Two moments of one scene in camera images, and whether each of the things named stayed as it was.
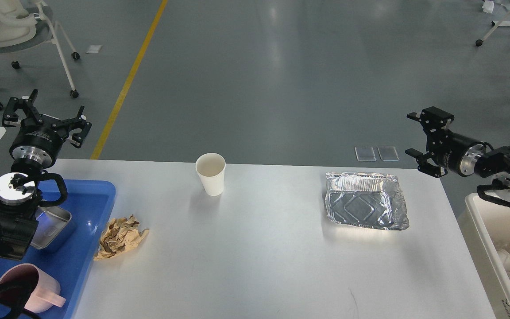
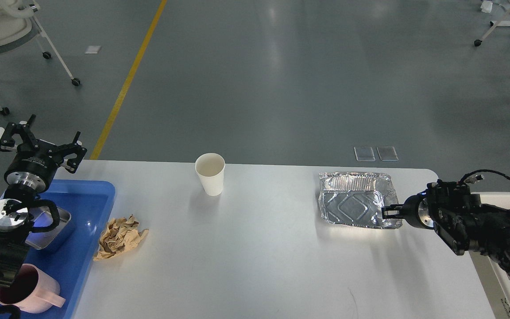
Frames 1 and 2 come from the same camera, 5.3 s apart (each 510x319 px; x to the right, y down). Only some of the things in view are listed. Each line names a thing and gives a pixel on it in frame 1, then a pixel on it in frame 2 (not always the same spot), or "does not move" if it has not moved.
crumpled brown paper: (119, 235) does not move
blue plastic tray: (90, 203) does not move
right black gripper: (454, 152) to (415, 211)
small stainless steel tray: (52, 220) does not move
